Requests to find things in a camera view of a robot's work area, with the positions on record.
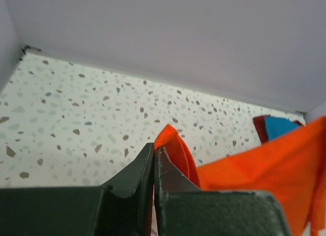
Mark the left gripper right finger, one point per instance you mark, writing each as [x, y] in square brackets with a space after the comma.
[182, 208]

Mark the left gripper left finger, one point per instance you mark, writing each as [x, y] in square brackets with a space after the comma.
[120, 206]

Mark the orange t shirt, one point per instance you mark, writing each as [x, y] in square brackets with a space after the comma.
[291, 167]

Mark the folded dark red t shirt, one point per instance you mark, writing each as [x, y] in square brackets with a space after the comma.
[260, 127]

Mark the folded blue t shirt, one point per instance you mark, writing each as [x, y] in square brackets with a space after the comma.
[277, 126]

